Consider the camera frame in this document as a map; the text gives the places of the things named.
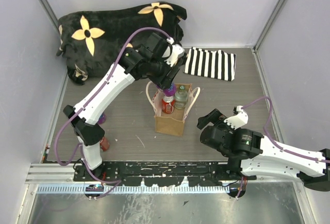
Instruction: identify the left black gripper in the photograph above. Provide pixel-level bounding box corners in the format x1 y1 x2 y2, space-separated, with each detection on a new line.
147 55 180 90

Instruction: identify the purple soda can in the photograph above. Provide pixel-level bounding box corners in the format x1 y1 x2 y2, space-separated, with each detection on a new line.
97 113 106 125
163 83 177 96

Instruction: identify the clear glass green-cap bottle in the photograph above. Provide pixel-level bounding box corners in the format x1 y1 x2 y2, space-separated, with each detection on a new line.
175 85 188 110

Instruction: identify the red cola can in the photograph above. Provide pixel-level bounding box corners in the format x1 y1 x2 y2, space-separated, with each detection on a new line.
161 96 175 114
100 136 110 151

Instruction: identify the jute canvas tote bag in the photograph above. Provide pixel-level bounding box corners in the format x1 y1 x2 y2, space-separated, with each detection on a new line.
145 81 201 136

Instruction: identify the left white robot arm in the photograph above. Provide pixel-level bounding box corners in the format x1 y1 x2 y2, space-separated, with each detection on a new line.
64 33 185 181

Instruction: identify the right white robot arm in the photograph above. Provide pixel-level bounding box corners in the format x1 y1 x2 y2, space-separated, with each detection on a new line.
197 106 329 192

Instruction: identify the black white striped cloth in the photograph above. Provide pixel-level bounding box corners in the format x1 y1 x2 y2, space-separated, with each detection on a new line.
184 47 237 81

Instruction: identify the black floral plush blanket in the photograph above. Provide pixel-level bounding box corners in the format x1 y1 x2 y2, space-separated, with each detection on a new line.
56 1 187 85

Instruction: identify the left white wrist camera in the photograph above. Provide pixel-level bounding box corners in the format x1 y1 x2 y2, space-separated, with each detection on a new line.
162 38 185 67

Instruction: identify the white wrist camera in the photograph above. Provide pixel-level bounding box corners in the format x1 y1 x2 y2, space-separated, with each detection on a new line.
224 106 249 130
162 38 185 67

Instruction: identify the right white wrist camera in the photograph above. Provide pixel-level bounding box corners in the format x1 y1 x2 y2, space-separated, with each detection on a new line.
224 106 249 130

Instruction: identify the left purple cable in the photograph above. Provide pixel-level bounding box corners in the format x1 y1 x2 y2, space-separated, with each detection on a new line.
54 27 176 199

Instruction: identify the purple cable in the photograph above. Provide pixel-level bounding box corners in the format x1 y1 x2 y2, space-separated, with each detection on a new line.
54 27 176 199
242 96 330 163

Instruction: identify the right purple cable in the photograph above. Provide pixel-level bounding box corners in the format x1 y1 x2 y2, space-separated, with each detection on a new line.
242 96 330 163

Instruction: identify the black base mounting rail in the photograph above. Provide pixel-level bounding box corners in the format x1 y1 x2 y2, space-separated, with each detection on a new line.
72 161 258 187

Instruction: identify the left aluminium frame post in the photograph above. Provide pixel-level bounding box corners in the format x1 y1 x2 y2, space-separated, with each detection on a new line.
25 0 60 30

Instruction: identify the aluminium frame post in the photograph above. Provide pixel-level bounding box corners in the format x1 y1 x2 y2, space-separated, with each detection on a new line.
25 0 60 30
252 0 287 52

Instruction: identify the right aluminium frame post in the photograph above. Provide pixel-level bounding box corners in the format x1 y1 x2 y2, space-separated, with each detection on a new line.
252 0 287 52

